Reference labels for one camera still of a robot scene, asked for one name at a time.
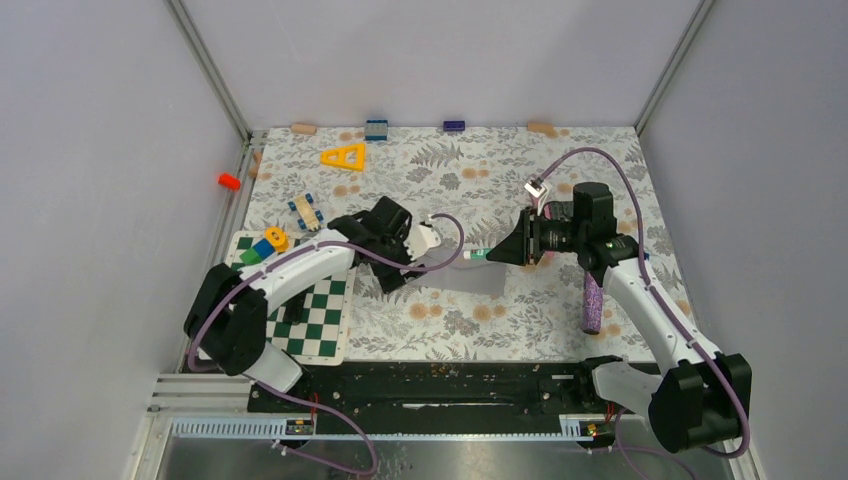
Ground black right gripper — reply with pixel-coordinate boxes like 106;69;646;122
487;206;587;266

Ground small glue stick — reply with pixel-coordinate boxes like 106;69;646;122
463;248;491;260

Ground grey paper envelope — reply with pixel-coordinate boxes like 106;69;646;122
411;253;507;296

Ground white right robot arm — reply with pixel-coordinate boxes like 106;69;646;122
486;182;752;453

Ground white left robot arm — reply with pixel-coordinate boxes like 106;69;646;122
184;197;441;411

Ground dark green building baseplate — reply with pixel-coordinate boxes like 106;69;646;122
547;201;574;221

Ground floral patterned table mat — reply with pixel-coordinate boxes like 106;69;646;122
244;127;691;362

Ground green white chessboard mat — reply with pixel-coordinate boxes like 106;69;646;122
228;230;356;366

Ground purple glitter microphone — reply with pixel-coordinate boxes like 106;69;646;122
581;272;604;335

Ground wooden toy car blue wheels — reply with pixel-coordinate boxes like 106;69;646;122
287;193;324;232

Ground black rectangular bar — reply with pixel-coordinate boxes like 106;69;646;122
282;291;308;325

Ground small coloured block toy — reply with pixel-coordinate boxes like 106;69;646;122
236;226;289;265

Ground yellow triangle toy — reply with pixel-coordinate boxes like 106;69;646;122
320;143;366;172

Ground right wooden cylinder block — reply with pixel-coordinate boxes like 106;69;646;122
526;122;559;138

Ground wooden cylinder block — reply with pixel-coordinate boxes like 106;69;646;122
526;122;559;138
290;123;318;136

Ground dark purple building brick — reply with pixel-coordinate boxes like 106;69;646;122
442;120;466;133

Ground blue building brick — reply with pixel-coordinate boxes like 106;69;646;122
363;119;389;141

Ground left wooden cylinder block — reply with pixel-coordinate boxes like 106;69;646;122
290;123;318;136

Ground orange plastic cap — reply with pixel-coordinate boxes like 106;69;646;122
217;173;242;191

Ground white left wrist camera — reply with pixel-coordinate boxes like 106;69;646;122
403;223;442;260

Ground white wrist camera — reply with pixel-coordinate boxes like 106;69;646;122
403;223;442;260
524;177;550;208

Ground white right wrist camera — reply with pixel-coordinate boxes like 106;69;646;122
524;177;550;208

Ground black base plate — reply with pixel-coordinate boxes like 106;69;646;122
247;362;620;434

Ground white slotted cable duct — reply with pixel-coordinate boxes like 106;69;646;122
170;415;601;442

